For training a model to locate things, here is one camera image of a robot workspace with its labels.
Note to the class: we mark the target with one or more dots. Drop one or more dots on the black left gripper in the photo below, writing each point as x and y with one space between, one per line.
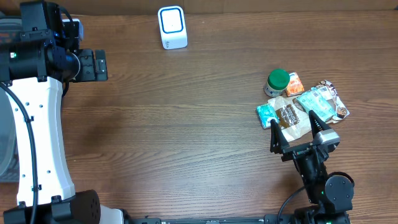
100 65

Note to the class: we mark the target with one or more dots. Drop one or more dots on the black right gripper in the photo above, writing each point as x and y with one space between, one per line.
279 143

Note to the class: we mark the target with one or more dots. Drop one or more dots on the clear bread bag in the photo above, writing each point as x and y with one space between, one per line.
293 119

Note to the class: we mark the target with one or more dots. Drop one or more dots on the teal tissue packet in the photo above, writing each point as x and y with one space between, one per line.
266 114

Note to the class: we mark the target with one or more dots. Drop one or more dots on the green wipes packet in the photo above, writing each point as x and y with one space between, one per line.
314 100

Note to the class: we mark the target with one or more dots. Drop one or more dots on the orange tissue packet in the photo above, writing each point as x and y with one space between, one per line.
295 86

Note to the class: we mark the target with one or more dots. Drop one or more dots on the green lid jar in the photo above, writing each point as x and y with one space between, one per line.
277 82

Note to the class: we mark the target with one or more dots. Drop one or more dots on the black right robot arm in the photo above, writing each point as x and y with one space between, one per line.
331 194

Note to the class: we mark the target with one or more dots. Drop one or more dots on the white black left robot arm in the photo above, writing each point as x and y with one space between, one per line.
36 70

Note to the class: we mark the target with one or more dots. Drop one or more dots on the grey plastic basket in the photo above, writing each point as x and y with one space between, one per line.
9 154

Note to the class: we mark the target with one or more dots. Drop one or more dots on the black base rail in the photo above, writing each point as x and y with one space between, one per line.
217 220

